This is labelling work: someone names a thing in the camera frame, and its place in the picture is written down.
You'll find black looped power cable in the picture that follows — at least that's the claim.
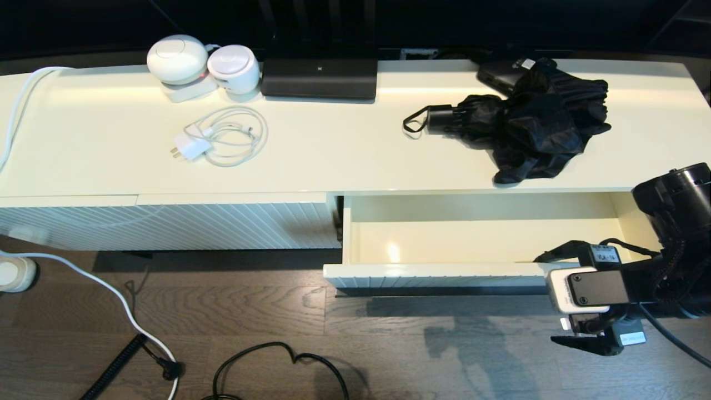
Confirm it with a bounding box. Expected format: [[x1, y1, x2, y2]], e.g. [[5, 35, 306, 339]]
[[201, 342, 351, 400]]

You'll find large white round device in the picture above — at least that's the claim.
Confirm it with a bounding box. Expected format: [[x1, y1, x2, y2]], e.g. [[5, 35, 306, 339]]
[[147, 34, 218, 103]]

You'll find black coiled cable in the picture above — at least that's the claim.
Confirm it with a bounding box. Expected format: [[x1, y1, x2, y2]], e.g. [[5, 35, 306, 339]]
[[81, 333, 148, 400]]

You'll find white slatted cabinet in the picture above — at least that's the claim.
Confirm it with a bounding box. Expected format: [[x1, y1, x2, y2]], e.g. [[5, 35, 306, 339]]
[[0, 58, 711, 251]]

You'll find thin black cable with plug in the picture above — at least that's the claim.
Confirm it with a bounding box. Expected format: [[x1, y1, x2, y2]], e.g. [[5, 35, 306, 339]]
[[142, 339, 184, 382]]

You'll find black set-top box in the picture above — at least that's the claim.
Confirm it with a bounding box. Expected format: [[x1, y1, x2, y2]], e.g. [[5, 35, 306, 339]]
[[477, 59, 528, 95]]

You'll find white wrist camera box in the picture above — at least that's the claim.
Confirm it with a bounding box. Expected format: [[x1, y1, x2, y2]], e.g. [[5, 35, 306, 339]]
[[545, 267, 639, 314]]

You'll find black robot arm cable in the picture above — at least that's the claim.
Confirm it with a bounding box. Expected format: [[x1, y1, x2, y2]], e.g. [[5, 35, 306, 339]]
[[639, 303, 711, 368]]

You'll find black folding umbrella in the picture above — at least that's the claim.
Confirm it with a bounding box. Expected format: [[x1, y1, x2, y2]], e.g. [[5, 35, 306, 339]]
[[402, 58, 612, 185]]

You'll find white sneaker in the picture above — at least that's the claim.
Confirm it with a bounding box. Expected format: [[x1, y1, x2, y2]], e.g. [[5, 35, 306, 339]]
[[0, 257, 38, 294]]

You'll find small white round device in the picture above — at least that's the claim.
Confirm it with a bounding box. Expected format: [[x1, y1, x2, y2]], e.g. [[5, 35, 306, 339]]
[[207, 44, 261, 96]]

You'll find white power strip cable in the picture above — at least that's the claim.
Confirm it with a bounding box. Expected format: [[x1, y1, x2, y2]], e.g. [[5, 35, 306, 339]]
[[0, 250, 179, 400]]

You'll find black router with antennas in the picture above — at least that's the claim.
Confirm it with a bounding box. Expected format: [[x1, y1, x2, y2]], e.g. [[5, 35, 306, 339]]
[[258, 0, 378, 101]]

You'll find cream ribbed-front drawer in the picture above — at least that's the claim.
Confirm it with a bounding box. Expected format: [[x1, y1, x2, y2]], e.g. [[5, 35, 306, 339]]
[[323, 192, 664, 292]]

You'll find white coiled charging cable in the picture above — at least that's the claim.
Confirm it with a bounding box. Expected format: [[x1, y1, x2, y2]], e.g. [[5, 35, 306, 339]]
[[184, 106, 269, 168]]

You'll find thick white cable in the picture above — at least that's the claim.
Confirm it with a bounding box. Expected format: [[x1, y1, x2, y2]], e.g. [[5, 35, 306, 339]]
[[0, 66, 76, 174]]

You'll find white charger adapter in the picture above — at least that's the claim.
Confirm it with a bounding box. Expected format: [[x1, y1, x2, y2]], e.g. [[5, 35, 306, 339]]
[[170, 133, 213, 162]]

